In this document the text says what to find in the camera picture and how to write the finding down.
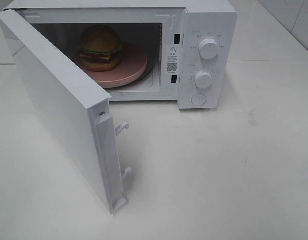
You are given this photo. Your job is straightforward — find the round white door release button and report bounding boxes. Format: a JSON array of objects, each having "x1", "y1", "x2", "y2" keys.
[{"x1": 191, "y1": 93, "x2": 207, "y2": 106}]

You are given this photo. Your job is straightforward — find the pink round plate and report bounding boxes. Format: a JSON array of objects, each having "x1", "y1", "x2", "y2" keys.
[{"x1": 71, "y1": 42, "x2": 148, "y2": 89}]

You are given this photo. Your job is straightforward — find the white microwave door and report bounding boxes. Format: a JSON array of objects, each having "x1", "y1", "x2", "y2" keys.
[{"x1": 0, "y1": 10, "x2": 131, "y2": 213}]

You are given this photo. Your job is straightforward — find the burger with lettuce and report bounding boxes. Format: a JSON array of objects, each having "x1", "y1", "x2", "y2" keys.
[{"x1": 78, "y1": 25, "x2": 122, "y2": 72}]

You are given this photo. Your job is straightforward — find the lower white microwave knob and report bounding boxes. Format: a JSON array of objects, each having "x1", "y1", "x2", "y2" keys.
[{"x1": 194, "y1": 71, "x2": 212, "y2": 89}]

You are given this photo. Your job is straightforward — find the white microwave knob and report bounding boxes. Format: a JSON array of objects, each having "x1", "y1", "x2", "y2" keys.
[
  {"x1": 194, "y1": 71, "x2": 212, "y2": 89},
  {"x1": 197, "y1": 37, "x2": 219, "y2": 60}
]

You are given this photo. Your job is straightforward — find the white warning label sticker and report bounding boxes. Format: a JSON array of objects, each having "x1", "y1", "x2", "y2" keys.
[{"x1": 165, "y1": 44, "x2": 180, "y2": 74}]

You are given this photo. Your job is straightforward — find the white microwave oven body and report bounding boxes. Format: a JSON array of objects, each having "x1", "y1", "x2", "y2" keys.
[{"x1": 0, "y1": 0, "x2": 237, "y2": 110}]

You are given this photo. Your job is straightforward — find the upper white microwave knob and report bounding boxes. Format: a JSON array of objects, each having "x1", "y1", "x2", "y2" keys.
[{"x1": 197, "y1": 37, "x2": 219, "y2": 60}]

